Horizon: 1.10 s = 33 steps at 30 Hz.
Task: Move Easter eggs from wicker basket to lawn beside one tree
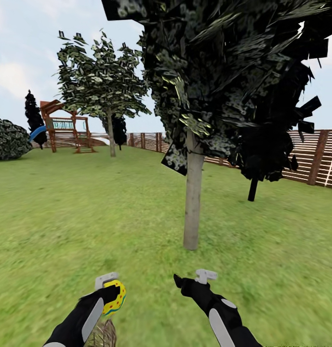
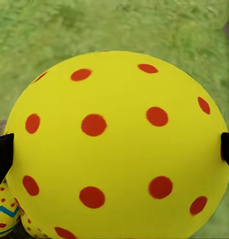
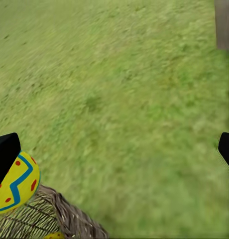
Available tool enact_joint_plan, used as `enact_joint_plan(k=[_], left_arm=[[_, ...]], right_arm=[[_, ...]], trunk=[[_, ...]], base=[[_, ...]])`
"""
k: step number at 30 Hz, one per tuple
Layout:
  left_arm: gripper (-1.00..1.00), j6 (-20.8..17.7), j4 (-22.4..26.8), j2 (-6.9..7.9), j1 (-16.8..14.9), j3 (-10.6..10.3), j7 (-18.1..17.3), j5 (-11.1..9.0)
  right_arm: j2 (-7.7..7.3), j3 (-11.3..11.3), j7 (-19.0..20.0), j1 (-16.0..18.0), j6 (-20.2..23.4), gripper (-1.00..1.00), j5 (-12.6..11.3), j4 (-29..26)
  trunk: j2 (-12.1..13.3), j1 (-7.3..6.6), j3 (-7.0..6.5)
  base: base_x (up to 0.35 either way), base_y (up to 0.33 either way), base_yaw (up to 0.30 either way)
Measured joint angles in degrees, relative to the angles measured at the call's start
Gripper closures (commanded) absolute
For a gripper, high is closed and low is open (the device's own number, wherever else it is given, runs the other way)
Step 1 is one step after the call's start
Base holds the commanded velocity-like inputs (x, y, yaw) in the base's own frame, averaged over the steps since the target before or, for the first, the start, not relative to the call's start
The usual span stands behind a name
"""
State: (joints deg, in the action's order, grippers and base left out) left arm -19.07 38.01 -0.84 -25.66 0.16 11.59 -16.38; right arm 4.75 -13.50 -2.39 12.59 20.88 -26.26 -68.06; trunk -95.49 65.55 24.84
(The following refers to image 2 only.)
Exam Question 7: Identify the easter egg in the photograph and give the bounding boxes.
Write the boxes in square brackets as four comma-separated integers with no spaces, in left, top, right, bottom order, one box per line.
[0,179,21,238]
[3,51,229,239]
[20,210,51,239]

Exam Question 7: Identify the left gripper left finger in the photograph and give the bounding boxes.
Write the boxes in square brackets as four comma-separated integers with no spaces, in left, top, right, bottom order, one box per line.
[0,133,14,184]

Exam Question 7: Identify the wicker basket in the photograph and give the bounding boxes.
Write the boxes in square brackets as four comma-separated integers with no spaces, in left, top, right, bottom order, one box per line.
[0,119,27,239]

